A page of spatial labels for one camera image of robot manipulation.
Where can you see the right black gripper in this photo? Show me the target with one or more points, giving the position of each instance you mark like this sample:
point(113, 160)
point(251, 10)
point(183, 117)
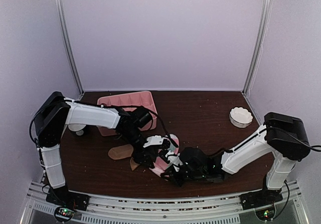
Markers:
point(171, 174)

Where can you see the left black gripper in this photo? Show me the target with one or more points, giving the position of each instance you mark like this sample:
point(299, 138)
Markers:
point(140, 159)

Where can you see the pink patterned sock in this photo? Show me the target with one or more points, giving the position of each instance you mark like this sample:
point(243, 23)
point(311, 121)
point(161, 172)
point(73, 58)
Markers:
point(160, 165)

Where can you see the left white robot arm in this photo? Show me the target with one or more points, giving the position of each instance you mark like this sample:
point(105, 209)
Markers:
point(58, 113)

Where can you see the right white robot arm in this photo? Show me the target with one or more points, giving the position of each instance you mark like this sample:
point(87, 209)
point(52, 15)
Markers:
point(282, 135)

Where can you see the tan ribbed sock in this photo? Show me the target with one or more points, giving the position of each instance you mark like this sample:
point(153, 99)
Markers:
point(123, 152)

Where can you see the pink divided organizer tray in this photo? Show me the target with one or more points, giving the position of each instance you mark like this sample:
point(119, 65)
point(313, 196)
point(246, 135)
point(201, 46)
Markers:
point(141, 98)

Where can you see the white round cup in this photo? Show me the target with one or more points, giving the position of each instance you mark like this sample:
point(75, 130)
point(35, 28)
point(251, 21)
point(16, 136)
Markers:
point(78, 129)

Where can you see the white scalloped bowl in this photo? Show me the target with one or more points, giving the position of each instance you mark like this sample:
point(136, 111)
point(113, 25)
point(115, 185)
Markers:
point(240, 117)

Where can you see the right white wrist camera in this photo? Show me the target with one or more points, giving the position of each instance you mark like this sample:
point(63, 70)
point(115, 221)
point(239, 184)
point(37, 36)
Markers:
point(173, 160)

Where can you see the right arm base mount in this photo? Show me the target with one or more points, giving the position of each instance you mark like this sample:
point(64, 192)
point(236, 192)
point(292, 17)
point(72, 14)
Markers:
point(263, 202)

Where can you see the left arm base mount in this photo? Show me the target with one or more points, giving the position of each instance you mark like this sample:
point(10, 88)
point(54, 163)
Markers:
point(70, 207)

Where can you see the left aluminium frame post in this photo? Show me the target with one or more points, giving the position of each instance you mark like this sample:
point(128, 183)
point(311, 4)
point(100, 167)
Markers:
point(67, 45)

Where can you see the aluminium frame post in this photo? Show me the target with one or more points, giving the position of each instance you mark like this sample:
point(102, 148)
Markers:
point(67, 45)
point(263, 24)

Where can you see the right aluminium frame post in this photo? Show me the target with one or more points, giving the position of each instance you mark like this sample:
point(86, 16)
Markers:
point(263, 24)

